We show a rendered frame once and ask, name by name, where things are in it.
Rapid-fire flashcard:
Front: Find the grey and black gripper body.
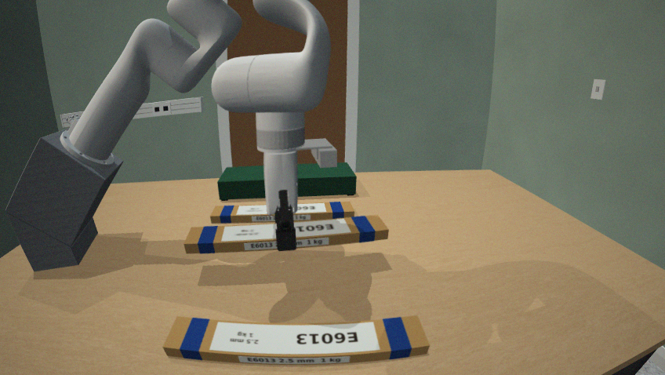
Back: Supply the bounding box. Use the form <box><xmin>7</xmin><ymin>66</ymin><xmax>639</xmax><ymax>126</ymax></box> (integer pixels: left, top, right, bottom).
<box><xmin>257</xmin><ymin>146</ymin><xmax>298</xmax><ymax>216</ymax></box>

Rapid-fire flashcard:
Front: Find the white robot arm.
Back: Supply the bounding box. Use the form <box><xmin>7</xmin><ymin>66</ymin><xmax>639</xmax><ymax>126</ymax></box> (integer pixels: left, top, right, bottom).
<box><xmin>60</xmin><ymin>0</ymin><xmax>337</xmax><ymax>169</ymax></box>

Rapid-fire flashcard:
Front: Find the tan cardboard pack with blue bands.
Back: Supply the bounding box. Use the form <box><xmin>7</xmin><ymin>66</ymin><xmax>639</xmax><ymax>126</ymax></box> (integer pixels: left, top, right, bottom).
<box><xmin>163</xmin><ymin>315</ymin><xmax>430</xmax><ymax>365</ymax></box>

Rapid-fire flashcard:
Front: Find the tan welding electrode pack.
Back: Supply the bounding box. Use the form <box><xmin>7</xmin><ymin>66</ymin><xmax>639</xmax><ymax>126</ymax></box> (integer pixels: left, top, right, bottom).
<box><xmin>210</xmin><ymin>202</ymin><xmax>354</xmax><ymax>224</ymax></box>

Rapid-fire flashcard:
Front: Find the cardboard welding electrode pack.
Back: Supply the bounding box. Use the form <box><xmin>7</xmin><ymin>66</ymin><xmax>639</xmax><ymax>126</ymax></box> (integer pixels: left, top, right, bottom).
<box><xmin>184</xmin><ymin>215</ymin><xmax>389</xmax><ymax>253</ymax></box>

